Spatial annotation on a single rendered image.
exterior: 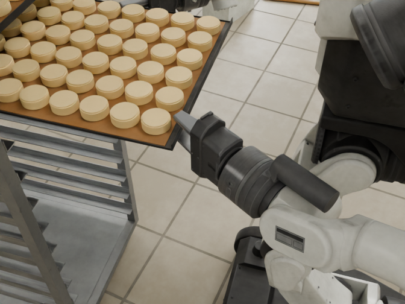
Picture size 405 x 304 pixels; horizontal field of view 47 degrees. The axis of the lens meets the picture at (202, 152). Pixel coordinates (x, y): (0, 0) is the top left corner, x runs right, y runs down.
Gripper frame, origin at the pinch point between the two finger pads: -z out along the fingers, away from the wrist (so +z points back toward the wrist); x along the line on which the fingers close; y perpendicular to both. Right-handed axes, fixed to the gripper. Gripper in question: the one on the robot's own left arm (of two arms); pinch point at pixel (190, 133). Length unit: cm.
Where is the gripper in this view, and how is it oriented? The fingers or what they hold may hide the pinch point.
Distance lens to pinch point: 77.6
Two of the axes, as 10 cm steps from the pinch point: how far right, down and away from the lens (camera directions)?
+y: -7.3, 5.0, -4.7
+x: 0.0, -6.8, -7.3
